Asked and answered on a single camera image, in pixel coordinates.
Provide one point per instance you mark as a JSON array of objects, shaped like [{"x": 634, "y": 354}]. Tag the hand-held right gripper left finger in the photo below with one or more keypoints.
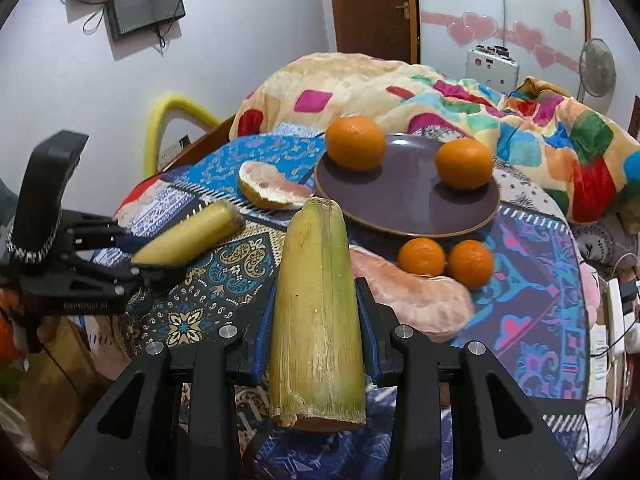
[{"x": 261, "y": 350}]

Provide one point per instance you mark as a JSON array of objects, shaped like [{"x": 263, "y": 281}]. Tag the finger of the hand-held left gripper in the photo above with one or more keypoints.
[
  {"x": 127, "y": 243},
  {"x": 150, "y": 275}
]

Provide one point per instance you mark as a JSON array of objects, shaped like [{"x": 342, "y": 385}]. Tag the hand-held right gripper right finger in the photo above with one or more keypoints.
[{"x": 369, "y": 345}]

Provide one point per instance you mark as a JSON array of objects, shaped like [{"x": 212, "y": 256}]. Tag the large corn husk piece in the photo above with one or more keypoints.
[{"x": 315, "y": 310}]

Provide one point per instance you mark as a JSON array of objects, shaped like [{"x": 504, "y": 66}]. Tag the blue patterned bed sheet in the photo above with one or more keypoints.
[{"x": 210, "y": 280}]

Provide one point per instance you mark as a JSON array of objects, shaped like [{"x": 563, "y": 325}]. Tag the peeled pink pomelo segment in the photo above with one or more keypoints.
[{"x": 420, "y": 295}]

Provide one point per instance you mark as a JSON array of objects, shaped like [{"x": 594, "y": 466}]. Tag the small orange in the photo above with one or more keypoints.
[
  {"x": 421, "y": 256},
  {"x": 470, "y": 265}
]

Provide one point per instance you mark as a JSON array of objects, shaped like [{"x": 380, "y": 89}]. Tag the yellow foam tube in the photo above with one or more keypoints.
[{"x": 152, "y": 130}]

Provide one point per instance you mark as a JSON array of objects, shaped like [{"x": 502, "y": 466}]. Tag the brown cardboard box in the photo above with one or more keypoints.
[{"x": 65, "y": 375}]

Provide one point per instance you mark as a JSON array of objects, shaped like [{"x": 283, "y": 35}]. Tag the wooden bed headboard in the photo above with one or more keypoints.
[{"x": 210, "y": 140}]

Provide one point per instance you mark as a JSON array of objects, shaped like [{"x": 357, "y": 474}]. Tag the pomelo slice with peel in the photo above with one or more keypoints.
[{"x": 265, "y": 187}]

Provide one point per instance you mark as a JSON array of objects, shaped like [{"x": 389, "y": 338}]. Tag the purple plate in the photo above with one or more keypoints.
[{"x": 400, "y": 195}]

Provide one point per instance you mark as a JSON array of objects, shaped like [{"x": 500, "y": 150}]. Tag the large orange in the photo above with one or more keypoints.
[
  {"x": 356, "y": 142},
  {"x": 464, "y": 164}
]

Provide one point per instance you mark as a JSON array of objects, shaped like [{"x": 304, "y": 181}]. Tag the pink plush toy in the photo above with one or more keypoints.
[{"x": 591, "y": 290}]

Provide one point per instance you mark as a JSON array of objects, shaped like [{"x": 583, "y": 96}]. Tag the white power strip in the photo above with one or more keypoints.
[{"x": 616, "y": 330}]

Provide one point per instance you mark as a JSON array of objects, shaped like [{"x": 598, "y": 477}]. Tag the grey printed cloth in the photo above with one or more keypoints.
[{"x": 607, "y": 245}]

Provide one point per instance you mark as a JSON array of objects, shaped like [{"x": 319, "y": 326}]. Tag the colourful checked blanket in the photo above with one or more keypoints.
[{"x": 350, "y": 80}]

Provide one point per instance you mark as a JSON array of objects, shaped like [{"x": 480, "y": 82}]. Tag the white box device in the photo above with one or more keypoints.
[{"x": 492, "y": 67}]

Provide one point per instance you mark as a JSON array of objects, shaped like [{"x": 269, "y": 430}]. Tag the brown wooden door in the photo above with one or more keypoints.
[{"x": 370, "y": 5}]

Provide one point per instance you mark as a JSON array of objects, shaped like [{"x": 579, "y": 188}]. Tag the standing fan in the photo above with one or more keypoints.
[{"x": 597, "y": 70}]

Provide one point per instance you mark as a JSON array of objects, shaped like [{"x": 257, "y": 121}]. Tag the white wall socket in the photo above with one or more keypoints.
[{"x": 175, "y": 146}]

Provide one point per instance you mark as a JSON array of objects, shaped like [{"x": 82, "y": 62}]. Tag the black wall screen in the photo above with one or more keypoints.
[{"x": 145, "y": 7}]

